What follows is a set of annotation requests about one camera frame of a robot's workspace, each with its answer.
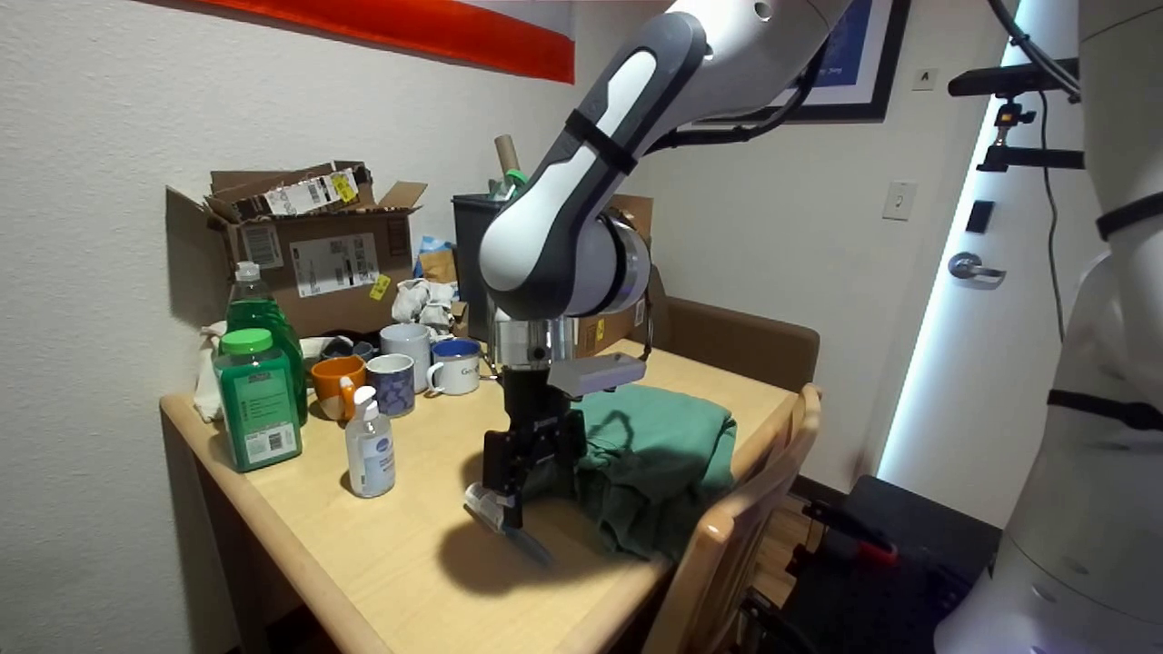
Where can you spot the white sanitizer bottle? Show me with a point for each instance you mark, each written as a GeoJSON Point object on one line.
{"type": "Point", "coordinates": [369, 446]}

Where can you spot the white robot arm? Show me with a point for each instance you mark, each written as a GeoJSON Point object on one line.
{"type": "Point", "coordinates": [1078, 568]}

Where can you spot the wooden chair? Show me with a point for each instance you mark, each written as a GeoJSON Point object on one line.
{"type": "Point", "coordinates": [722, 555]}

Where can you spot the red banner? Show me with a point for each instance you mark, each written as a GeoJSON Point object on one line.
{"type": "Point", "coordinates": [524, 39]}

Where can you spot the black trash bin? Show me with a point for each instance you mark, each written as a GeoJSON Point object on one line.
{"type": "Point", "coordinates": [470, 223]}

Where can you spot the cardboard tube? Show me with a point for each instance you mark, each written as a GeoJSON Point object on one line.
{"type": "Point", "coordinates": [512, 175]}

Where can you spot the orange mug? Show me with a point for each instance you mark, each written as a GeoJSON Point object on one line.
{"type": "Point", "coordinates": [337, 383]}

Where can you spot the grey white mug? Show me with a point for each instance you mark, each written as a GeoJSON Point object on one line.
{"type": "Point", "coordinates": [412, 341]}

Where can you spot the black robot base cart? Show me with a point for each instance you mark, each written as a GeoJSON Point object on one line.
{"type": "Point", "coordinates": [880, 579]}

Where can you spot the framed blue picture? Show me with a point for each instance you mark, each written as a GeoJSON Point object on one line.
{"type": "Point", "coordinates": [855, 72]}

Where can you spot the blue rimmed white mug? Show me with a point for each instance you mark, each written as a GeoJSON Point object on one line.
{"type": "Point", "coordinates": [456, 367]}

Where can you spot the black camera on stand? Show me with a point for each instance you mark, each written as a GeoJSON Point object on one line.
{"type": "Point", "coordinates": [1006, 84]}

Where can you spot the dark blue mug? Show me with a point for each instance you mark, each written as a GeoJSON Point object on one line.
{"type": "Point", "coordinates": [395, 383]}

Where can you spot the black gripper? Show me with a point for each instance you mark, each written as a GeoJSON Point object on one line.
{"type": "Point", "coordinates": [544, 429]}

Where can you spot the green sweater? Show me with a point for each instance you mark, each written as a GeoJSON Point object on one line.
{"type": "Point", "coordinates": [652, 462]}

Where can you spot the cardboard box with label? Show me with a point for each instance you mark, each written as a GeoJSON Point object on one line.
{"type": "Point", "coordinates": [601, 331]}

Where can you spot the open cardboard box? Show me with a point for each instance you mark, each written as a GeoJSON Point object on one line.
{"type": "Point", "coordinates": [324, 241]}

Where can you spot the green mouthwash bottle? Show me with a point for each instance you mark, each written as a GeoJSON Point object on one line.
{"type": "Point", "coordinates": [255, 401]}

